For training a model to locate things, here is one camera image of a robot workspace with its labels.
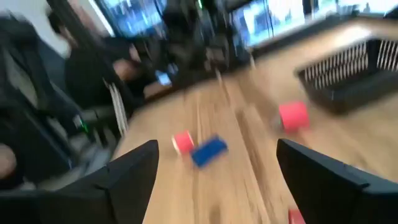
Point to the person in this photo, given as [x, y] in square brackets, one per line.
[90, 71]

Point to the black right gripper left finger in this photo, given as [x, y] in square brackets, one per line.
[124, 186]

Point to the black slotted plastic basket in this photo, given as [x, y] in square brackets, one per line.
[348, 77]

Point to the blue rectangular block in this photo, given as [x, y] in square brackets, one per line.
[209, 151]

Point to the small red sharpener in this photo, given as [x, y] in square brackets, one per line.
[183, 142]

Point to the person's hand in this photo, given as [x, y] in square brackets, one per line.
[6, 161]

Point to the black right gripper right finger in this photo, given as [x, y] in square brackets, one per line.
[335, 193]

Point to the red rectangular block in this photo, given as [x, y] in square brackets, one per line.
[295, 217]

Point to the pink cube sharpener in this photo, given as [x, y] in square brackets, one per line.
[293, 116]

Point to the large glass window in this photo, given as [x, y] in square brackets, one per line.
[280, 18]

